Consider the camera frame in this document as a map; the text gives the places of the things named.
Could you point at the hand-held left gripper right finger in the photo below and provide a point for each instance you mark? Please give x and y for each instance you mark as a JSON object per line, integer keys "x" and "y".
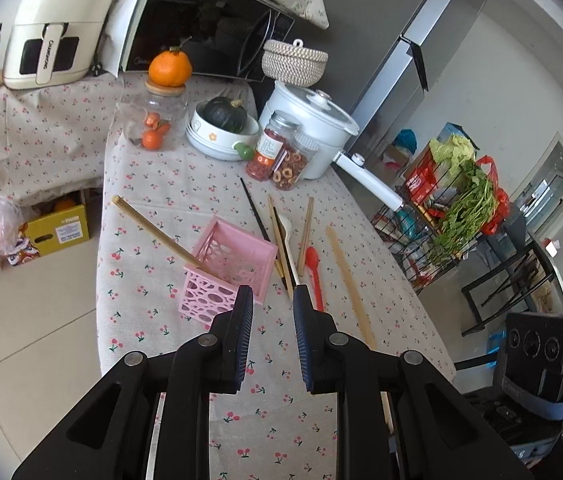
{"x": 306, "y": 350}

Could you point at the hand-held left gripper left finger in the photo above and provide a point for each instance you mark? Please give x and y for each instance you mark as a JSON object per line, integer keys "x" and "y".
{"x": 242, "y": 350}

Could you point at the pink plastic basket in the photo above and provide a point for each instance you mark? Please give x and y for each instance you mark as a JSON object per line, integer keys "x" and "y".
{"x": 211, "y": 300}

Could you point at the black chopstick gold band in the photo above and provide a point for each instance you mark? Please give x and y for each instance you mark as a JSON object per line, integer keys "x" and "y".
{"x": 289, "y": 280}
{"x": 254, "y": 207}

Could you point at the banded bamboo chopstick pair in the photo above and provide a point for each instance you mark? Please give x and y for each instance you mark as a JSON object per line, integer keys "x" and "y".
{"x": 350, "y": 285}

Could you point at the red plastic spoon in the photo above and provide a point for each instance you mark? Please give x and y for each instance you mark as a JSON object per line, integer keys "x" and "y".
{"x": 312, "y": 260}

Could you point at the light wooden chopstick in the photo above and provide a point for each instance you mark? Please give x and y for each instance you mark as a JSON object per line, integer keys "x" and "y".
{"x": 275, "y": 230}

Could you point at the jar of dried rings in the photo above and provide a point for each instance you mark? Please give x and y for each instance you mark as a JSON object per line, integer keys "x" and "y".
{"x": 291, "y": 170}

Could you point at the red snack package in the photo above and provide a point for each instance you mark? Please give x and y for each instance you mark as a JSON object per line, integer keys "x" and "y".
{"x": 419, "y": 180}

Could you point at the jar of red berries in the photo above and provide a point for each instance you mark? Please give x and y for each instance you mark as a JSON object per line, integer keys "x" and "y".
{"x": 269, "y": 145}

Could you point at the white ceramic bowl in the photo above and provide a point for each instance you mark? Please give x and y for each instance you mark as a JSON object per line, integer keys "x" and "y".
{"x": 211, "y": 142}

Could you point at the leafy green herbs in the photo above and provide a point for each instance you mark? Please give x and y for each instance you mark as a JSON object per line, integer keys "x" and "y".
{"x": 466, "y": 205}

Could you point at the yellow cardboard box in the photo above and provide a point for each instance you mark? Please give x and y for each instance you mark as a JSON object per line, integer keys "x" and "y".
{"x": 56, "y": 230}

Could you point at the small orange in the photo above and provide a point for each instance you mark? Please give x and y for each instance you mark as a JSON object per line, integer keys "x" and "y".
{"x": 154, "y": 121}
{"x": 151, "y": 140}

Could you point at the black device round lenses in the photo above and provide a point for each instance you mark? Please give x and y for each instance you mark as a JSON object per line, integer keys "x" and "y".
{"x": 536, "y": 350}

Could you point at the blue plastic bag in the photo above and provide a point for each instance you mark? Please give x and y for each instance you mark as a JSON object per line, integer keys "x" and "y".
{"x": 405, "y": 140}

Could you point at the dark green squash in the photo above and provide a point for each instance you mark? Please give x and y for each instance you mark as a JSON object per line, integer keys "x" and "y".
{"x": 224, "y": 115}

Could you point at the white electric pot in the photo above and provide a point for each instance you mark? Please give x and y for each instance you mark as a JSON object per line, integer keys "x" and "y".
{"x": 326, "y": 115}

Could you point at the colourful snack packet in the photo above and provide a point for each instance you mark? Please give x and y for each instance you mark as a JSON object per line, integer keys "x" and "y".
{"x": 24, "y": 255}

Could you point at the black metal stool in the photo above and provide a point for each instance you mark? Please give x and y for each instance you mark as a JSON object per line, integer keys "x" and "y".
{"x": 516, "y": 225}

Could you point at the red plastic bag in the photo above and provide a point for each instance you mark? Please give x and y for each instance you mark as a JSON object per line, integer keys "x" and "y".
{"x": 501, "y": 200}

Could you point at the napa cabbage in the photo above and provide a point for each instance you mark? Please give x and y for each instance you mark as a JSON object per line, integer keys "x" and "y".
{"x": 454, "y": 152}

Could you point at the glass jar wooden lid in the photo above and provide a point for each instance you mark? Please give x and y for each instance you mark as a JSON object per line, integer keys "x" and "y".
{"x": 161, "y": 105}

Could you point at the large orange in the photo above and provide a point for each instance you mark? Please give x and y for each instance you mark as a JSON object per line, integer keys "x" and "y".
{"x": 170, "y": 70}

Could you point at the cherry print counter cloth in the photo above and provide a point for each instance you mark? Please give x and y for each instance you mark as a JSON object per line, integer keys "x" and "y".
{"x": 26, "y": 135}

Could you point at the grey refrigerator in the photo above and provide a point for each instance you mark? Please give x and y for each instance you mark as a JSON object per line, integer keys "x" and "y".
{"x": 361, "y": 35}

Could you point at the black microwave oven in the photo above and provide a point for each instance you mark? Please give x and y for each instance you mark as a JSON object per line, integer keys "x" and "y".
{"x": 201, "y": 20}

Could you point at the cream air fryer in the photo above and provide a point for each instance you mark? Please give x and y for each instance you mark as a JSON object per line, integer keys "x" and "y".
{"x": 61, "y": 10}

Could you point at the white window frame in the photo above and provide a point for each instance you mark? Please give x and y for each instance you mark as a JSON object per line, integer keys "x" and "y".
{"x": 551, "y": 175}

